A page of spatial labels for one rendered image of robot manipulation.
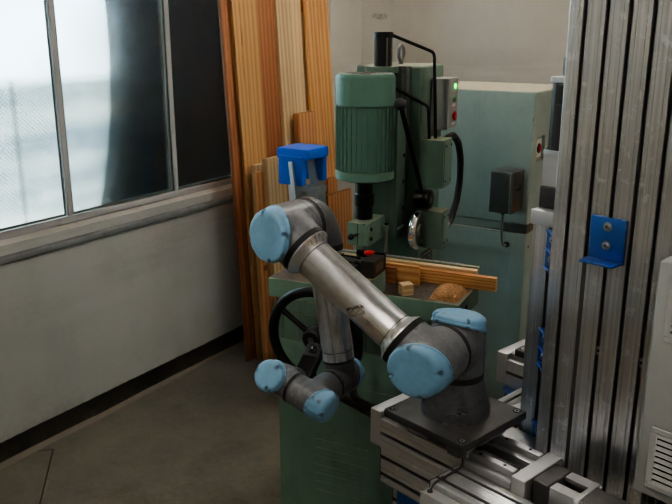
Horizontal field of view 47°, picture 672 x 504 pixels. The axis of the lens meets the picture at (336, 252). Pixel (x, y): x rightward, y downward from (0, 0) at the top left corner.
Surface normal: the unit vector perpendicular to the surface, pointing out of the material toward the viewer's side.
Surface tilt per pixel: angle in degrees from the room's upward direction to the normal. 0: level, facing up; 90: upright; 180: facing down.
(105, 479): 0
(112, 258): 90
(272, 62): 87
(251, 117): 87
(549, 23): 90
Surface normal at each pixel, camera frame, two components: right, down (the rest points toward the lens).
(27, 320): 0.84, 0.15
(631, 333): -0.74, 0.19
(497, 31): -0.54, 0.23
